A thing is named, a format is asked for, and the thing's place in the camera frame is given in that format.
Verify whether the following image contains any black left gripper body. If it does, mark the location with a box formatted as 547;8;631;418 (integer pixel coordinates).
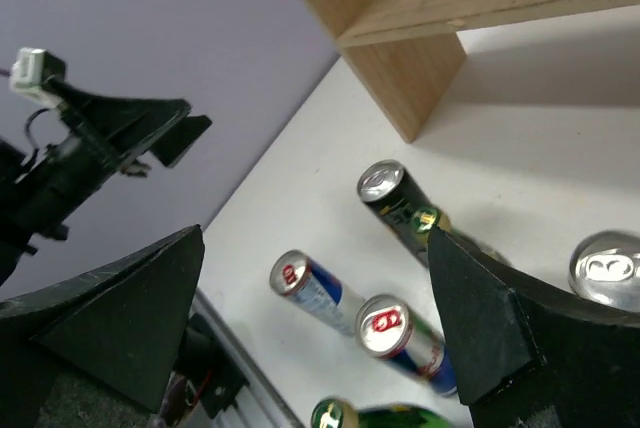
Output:
1;118;150;281

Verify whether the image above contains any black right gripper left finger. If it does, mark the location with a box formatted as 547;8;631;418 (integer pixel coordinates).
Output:
1;226;205;427

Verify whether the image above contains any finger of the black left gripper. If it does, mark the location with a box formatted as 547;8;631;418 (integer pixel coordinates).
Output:
44;77;191;148
152;115;212;168

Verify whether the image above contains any green glass bottle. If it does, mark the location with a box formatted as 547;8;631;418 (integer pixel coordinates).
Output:
310;397;453;428

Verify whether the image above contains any black yellow soda can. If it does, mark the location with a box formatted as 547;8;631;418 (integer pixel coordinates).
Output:
356;159;452;268

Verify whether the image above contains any red bull can blue silver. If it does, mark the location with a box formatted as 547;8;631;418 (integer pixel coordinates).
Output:
269;249;365;337

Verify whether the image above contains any green bottle gold cap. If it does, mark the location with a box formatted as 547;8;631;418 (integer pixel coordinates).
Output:
410;206;510;265

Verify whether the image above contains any black yellow can right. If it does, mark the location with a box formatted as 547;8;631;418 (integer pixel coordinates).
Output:
568;230;639;313

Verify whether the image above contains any red bull can red tab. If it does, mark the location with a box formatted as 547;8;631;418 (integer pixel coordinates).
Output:
354;294;457;396

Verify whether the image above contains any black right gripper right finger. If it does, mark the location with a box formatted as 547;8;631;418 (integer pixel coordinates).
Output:
428;228;639;427

